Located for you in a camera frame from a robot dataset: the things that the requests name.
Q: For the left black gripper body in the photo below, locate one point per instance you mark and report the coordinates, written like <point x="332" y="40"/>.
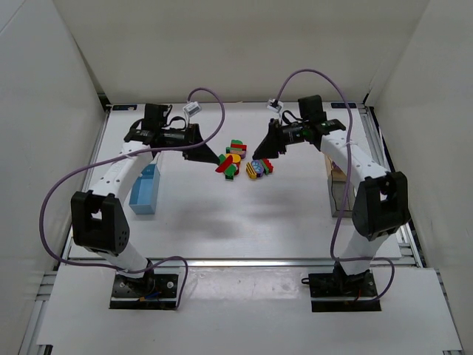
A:
<point x="194" y="140"/>

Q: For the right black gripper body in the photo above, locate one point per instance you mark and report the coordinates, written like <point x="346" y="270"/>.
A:
<point x="276" y="135"/>

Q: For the red green lego stack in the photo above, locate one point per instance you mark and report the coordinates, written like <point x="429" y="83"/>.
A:
<point x="237" y="147"/>
<point x="220" y="167"/>

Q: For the yellow purple green lego stack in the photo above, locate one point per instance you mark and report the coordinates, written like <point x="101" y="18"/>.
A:
<point x="258" y="168"/>

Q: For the yellow red flower lego stack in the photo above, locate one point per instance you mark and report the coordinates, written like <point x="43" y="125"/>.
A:
<point x="231" y="165"/>

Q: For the red green top lego stack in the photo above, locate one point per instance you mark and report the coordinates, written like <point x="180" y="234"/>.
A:
<point x="237" y="147"/>

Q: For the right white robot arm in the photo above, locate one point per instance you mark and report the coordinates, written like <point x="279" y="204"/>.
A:
<point x="381" y="197"/>

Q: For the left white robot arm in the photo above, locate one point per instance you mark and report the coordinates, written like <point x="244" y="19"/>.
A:
<point x="99" y="223"/>

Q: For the orange translucent container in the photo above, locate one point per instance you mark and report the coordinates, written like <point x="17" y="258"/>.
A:
<point x="333" y="171"/>

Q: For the grey translucent container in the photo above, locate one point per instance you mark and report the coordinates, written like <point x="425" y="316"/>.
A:
<point x="336" y="194"/>

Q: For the blue container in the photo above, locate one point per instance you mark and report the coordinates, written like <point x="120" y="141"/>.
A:
<point x="143" y="196"/>

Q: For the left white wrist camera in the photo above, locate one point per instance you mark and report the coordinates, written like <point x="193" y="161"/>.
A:
<point x="192" y="108"/>

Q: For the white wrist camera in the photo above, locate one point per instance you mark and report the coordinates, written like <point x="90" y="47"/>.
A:
<point x="275" y="105"/>
<point x="192" y="108"/>

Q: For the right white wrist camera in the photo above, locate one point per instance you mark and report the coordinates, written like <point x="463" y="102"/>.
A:
<point x="275" y="105"/>

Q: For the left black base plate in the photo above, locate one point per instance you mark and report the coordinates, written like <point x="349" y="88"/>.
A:
<point x="154" y="291"/>

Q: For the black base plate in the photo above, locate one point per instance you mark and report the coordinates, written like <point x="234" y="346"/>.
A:
<point x="154" y="291"/>
<point x="327" y="296"/>

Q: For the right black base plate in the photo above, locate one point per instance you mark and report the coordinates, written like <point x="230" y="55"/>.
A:
<point x="327" y="296"/>

